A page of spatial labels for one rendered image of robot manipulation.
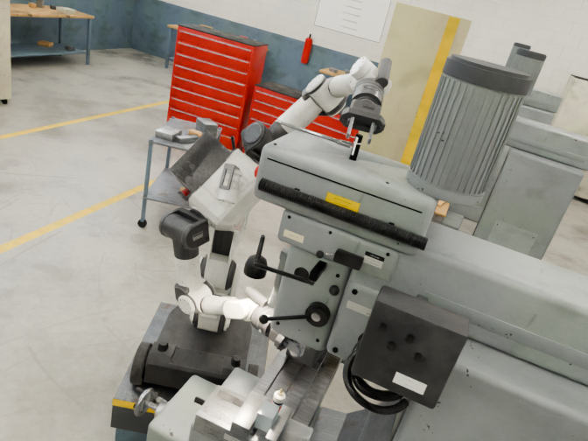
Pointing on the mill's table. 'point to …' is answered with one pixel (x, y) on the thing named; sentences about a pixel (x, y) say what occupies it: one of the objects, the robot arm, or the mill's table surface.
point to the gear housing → (293, 224)
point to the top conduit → (343, 213)
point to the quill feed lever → (318, 312)
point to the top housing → (346, 185)
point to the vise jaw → (241, 425)
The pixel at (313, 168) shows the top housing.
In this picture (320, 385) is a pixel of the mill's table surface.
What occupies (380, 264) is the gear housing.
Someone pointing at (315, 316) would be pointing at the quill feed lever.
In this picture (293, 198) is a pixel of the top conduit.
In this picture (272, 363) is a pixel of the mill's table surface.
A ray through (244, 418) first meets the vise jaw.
